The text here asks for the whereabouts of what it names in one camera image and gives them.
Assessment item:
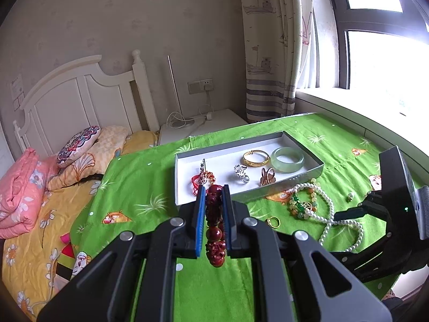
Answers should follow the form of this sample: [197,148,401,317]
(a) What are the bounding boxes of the silver ring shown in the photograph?
[234,164,250,185]

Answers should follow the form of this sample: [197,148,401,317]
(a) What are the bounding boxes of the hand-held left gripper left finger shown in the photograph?
[37,184,206,322]

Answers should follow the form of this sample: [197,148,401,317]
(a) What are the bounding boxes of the pink folded quilt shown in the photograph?
[0,148,51,239]

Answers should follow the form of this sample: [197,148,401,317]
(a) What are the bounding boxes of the grey cardboard box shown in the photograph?
[174,131,325,207]

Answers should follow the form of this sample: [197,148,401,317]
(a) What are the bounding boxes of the boat print curtain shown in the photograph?
[238,0,319,123]

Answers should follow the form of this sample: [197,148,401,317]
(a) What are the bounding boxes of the white pearl necklace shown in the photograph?
[291,178,364,252]

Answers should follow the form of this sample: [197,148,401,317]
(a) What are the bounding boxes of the white window sill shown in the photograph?
[295,87,429,156]

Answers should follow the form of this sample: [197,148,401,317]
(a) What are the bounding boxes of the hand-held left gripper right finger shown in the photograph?
[223,184,393,322]

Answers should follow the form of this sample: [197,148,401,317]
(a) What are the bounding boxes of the dark red carved bead bracelet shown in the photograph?
[204,184,226,269]

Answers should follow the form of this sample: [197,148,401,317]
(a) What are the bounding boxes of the green yellow bead bracelet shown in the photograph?
[288,188,319,220]

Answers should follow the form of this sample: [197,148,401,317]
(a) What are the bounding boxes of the white bed headboard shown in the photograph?
[13,50,160,156]

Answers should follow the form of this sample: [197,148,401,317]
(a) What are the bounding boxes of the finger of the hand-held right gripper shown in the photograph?
[333,206,373,224]
[330,238,401,280]

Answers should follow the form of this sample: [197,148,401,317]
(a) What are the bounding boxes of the red rope bracelet gold beads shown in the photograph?
[191,172,217,197]

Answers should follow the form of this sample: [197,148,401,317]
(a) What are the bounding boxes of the wall socket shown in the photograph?
[187,78,214,94]

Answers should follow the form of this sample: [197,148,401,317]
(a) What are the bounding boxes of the yellow patterned pillow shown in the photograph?
[47,126,130,192]

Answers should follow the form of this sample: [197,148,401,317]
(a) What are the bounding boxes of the white charging cable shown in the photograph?
[167,87,216,128]

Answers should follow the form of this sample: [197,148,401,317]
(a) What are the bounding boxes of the green printed blanket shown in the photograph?
[72,112,423,322]

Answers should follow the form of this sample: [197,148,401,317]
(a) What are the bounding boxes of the rose gold ring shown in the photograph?
[258,167,277,188]

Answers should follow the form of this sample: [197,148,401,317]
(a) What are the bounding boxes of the embroidered round pillow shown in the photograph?
[56,126,101,169]

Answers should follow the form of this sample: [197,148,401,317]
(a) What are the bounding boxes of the slim white desk lamp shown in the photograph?
[167,55,195,130]

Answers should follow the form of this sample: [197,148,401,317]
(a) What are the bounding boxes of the white nightstand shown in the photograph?
[157,108,249,146]

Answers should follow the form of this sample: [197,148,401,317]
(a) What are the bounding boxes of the window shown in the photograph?
[323,0,429,115]

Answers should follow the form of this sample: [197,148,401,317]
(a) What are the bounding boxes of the gold bangle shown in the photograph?
[243,150,270,168]

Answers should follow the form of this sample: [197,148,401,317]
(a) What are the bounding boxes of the pale green jade bangle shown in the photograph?
[271,147,305,174]

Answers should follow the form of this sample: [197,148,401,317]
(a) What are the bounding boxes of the enamel flower brooch pin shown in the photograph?
[198,159,208,187]

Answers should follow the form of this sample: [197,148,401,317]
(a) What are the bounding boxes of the paper wall sticker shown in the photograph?
[10,74,26,111]

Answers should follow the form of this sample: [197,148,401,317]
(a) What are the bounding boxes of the yellow floral bedsheet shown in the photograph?
[2,131,160,321]

